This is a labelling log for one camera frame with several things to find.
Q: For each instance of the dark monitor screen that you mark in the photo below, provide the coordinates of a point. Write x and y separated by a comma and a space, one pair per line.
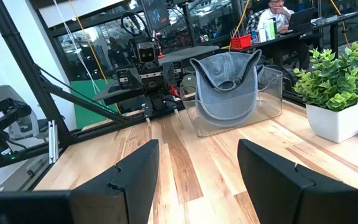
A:
155, 14

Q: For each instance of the grey office chair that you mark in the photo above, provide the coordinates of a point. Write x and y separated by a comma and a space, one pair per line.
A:
26, 124

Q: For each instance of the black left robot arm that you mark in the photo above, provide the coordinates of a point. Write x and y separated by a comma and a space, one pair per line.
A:
110, 93

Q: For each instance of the green board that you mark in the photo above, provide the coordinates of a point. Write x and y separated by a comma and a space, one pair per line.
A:
85, 102

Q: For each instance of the clear plastic bin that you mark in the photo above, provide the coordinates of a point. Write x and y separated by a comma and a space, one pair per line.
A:
270, 99

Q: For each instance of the black aluminium table frame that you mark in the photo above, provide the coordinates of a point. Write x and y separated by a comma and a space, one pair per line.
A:
30, 68

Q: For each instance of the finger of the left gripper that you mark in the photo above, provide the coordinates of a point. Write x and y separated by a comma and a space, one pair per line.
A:
148, 109
174, 104

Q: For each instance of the silver metal bracket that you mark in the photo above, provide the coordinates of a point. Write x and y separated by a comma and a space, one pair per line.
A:
53, 143

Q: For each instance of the white and green carton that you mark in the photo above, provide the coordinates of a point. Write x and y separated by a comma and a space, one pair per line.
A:
272, 28

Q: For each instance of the black office desk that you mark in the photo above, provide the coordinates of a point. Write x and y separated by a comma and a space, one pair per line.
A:
334, 40

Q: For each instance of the red plastic box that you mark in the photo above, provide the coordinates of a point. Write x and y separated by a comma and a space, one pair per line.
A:
241, 42

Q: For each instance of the grey desk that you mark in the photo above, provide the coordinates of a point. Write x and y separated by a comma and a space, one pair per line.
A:
191, 54

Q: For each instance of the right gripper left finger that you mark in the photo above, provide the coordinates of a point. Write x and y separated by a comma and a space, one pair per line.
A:
129, 186

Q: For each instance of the person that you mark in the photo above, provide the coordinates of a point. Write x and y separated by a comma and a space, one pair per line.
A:
275, 18

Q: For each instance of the black laptop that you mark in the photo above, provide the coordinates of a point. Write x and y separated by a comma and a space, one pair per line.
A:
301, 18

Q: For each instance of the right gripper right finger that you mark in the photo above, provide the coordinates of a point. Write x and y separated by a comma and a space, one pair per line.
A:
272, 186

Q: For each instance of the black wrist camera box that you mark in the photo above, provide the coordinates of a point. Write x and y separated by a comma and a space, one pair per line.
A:
146, 52

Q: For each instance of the green plant in white pot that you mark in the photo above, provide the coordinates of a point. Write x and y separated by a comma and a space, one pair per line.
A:
337, 81

